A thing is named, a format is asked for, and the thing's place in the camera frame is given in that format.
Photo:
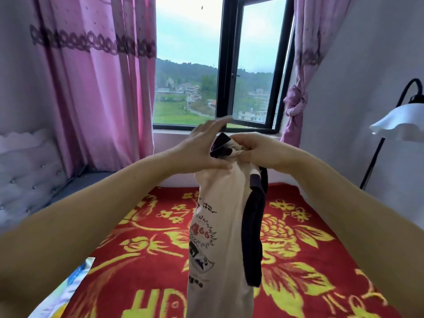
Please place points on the person's right hand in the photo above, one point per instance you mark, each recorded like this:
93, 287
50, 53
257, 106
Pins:
265, 152

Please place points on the person's left hand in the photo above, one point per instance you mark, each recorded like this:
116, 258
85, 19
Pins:
202, 150

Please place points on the beige black-trim printed garment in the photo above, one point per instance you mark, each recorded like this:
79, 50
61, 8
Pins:
222, 241

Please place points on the person's right forearm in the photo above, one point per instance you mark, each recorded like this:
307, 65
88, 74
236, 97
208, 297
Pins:
364, 235

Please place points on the person's left forearm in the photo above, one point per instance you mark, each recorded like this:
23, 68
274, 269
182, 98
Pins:
73, 228

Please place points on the white bed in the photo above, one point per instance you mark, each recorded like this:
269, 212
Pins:
40, 195

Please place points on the black framed window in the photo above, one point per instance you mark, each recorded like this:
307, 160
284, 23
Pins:
185, 69

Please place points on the tied pink curtain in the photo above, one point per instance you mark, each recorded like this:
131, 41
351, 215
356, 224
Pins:
308, 63

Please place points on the grey pillow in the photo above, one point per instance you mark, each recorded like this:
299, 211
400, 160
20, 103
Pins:
79, 182

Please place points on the wide pink curtain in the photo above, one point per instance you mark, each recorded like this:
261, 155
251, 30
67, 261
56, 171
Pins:
99, 76

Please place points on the red bedsheet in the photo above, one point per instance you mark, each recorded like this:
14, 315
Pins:
311, 275

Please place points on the white tufted headboard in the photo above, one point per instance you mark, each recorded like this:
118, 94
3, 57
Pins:
30, 172

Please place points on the colourful patterned pillow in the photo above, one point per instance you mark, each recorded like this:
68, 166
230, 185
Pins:
63, 291

